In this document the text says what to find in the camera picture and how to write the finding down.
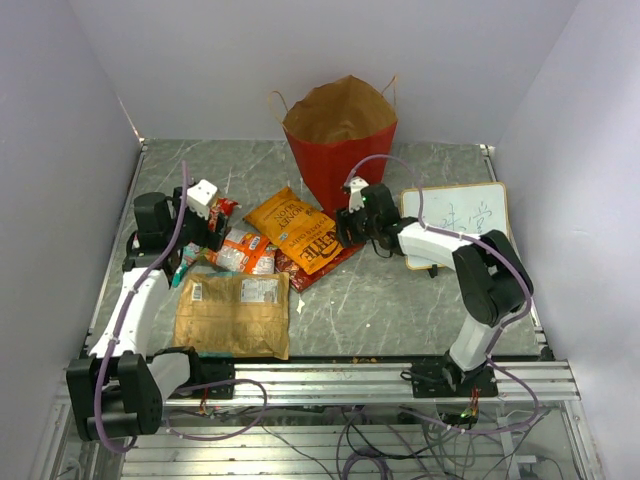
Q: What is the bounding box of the brown paper snack bag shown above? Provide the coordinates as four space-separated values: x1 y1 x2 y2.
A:
172 273 290 360

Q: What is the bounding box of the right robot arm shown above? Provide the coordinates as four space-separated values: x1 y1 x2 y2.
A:
336 177 534 396

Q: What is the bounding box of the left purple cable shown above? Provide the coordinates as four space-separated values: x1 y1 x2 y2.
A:
93 160 194 454

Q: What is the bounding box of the orange Fox's candy bag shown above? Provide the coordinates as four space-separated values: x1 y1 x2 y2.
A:
204 228 277 275

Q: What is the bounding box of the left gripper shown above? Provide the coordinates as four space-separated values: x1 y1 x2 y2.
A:
166 186 231 252

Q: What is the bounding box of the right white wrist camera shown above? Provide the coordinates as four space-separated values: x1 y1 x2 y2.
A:
343 176 369 213

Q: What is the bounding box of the small whiteboard with stand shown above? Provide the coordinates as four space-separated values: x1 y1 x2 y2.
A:
399 181 512 279

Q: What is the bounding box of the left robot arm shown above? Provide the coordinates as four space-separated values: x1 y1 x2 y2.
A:
66 180 227 441

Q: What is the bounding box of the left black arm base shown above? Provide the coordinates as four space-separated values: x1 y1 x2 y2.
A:
196 361 235 400

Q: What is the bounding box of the small red snack packet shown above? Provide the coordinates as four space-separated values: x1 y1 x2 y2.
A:
210 197 239 220

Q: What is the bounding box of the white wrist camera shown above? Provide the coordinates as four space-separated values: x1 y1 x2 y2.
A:
186 179 219 220
343 176 369 213

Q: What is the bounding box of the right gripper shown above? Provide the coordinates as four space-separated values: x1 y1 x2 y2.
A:
334 202 379 248

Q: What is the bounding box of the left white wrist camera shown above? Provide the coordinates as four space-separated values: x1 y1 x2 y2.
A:
186 179 219 220

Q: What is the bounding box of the red paper bag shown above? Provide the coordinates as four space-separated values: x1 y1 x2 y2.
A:
268 75 398 218

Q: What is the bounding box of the red Doritos bag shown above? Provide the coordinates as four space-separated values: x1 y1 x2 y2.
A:
275 232 362 293

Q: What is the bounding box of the teal Fox's mint bag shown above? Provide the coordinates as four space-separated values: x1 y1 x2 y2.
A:
171 242 209 289

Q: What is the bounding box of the yellow Kettle chips bag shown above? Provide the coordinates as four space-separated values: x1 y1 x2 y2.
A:
243 187 358 275

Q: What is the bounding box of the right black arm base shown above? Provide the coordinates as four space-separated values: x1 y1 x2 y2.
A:
400 358 498 399

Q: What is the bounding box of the aluminium frame rail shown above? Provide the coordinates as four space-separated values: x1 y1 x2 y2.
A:
53 360 581 407

